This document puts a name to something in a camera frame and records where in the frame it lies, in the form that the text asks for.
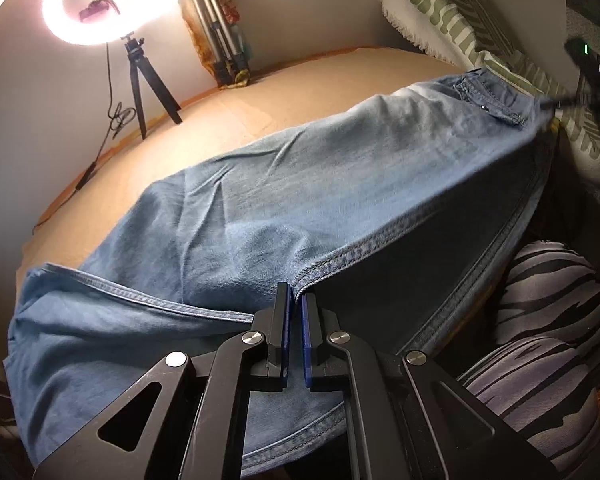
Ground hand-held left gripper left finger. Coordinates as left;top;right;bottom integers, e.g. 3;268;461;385
32;282;296;480

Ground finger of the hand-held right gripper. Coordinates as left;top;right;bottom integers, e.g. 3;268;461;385
540;91;590;111

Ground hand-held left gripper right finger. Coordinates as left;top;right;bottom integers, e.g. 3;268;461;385
301;292;561;480

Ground blue denim pants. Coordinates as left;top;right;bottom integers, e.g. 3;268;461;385
2;67;556;473

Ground green and white striped blanket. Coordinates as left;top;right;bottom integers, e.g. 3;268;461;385
377;0;600;186

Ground person's striped leggings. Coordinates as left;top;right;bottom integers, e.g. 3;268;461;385
455;240;600;476

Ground black tripod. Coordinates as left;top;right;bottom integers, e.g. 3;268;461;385
120;34;183;140

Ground folded silver tripod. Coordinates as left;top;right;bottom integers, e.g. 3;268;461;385
186;0;248;86

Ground black cable with inline controller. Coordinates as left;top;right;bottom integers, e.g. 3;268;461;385
75;42;136;192

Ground small camera in ring light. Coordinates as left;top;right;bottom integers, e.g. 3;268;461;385
79;0;117;23

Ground ring light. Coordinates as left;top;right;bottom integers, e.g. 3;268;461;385
41;0;183;46

